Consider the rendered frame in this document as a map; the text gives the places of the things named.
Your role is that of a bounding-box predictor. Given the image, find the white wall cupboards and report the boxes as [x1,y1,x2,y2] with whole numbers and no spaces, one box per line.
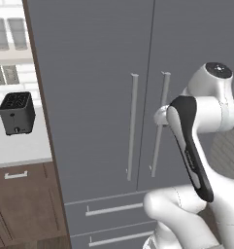
[0,0,34,87]

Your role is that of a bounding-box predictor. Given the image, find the brown wooden fridge side panel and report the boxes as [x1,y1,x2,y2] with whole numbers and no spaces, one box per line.
[21,0,73,249]

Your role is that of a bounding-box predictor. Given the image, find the silver drawer handle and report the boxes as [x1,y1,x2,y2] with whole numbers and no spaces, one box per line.
[3,170,29,181]

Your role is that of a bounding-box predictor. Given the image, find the grey fridge door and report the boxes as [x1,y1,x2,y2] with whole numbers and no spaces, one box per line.
[25,0,155,206]
[136,0,234,193]

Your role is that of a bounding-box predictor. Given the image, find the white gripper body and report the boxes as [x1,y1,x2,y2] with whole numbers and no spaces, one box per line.
[153,104,170,128]

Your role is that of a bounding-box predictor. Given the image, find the grey fridge drawer front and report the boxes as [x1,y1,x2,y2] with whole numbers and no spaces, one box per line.
[69,221,159,249]
[63,190,159,237]

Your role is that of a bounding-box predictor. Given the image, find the brown wooden cupboard door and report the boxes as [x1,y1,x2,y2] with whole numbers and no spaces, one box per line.
[0,186,67,246]

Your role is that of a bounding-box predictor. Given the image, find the brown wooden drawer front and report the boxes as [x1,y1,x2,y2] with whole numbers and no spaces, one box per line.
[0,161,57,197]

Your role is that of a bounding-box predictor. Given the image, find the grey fridge drawer handle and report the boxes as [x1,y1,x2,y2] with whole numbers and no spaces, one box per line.
[87,230,154,248]
[84,201,145,218]

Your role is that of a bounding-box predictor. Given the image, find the long grey fridge door handle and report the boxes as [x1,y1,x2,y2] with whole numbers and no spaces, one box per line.
[149,71,172,179]
[125,72,140,182]

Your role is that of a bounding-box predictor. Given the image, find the black toaster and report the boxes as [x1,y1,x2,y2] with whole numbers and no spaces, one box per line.
[0,90,37,137]

